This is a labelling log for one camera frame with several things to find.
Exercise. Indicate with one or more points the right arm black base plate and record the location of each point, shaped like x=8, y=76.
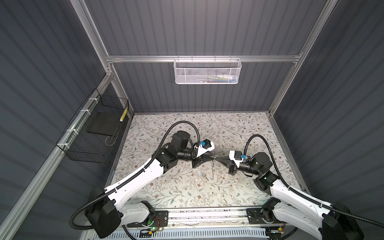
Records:
x=259, y=216

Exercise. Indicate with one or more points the white tube in basket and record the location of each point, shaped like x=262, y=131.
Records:
x=228, y=78

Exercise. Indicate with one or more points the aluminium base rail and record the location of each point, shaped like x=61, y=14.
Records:
x=210, y=217

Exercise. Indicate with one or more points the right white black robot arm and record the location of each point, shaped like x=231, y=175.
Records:
x=292, y=206

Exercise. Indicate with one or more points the black wire basket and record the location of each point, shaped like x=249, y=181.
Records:
x=79, y=145

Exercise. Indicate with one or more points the white perforated vent strip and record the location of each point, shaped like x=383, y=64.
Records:
x=242, y=233

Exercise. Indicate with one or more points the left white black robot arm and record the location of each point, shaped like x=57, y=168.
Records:
x=107, y=210

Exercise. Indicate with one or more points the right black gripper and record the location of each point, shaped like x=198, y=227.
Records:
x=230, y=164

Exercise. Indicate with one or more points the yellow marker pen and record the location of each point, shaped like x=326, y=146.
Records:
x=123, y=114

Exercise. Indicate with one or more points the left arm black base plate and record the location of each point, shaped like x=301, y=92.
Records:
x=154, y=219

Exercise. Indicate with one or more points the black foam pad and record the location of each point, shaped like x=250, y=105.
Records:
x=105, y=124

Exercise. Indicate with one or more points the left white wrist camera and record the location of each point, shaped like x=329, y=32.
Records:
x=203, y=147

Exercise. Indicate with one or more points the white wire mesh basket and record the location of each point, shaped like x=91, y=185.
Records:
x=203, y=71

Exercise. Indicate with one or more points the grey key on green tag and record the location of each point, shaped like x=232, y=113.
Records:
x=205, y=176

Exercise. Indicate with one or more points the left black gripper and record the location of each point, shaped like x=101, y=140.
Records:
x=200, y=159

